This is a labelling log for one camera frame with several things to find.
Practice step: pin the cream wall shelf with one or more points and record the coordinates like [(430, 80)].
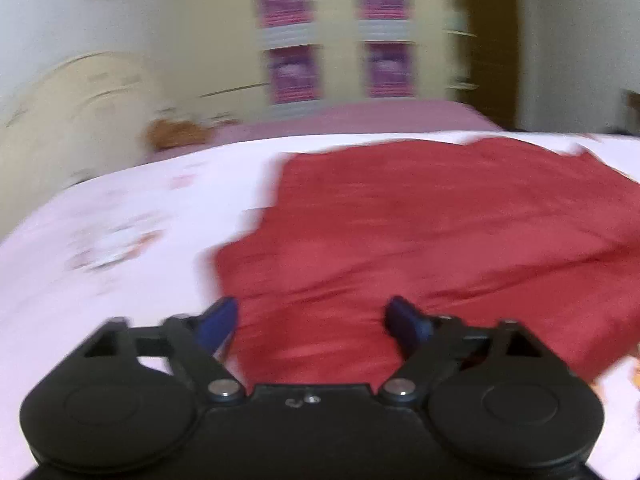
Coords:
[(460, 35)]

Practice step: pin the red down jacket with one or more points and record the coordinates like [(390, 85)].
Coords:
[(400, 220)]

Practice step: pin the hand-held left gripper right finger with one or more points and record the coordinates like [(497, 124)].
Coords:
[(406, 324)]

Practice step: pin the plain pink bedspread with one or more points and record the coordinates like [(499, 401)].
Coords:
[(375, 115)]

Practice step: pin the brown wooden door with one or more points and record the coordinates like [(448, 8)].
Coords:
[(495, 50)]

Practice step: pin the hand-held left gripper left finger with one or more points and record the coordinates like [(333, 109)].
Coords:
[(217, 322)]

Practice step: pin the cream wardrobe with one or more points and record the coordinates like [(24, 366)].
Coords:
[(335, 35)]

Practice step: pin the wooden chair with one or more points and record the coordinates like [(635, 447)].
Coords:
[(632, 110)]

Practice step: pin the cream bed headboard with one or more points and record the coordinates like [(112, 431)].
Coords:
[(65, 120)]

